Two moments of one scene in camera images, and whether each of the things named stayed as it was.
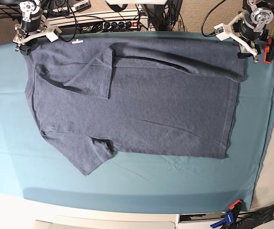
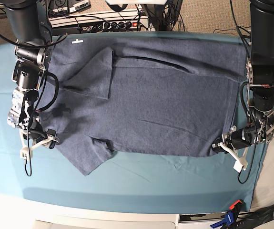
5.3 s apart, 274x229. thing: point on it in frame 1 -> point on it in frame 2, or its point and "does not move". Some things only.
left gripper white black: x=26 y=32 -> x=35 y=136
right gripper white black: x=245 y=36 -> x=236 y=141
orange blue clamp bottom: x=231 y=217 does not move
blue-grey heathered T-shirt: x=160 y=97 does not move
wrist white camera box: x=55 y=34 -> x=24 y=153
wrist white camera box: x=219 y=33 -> x=241 y=163
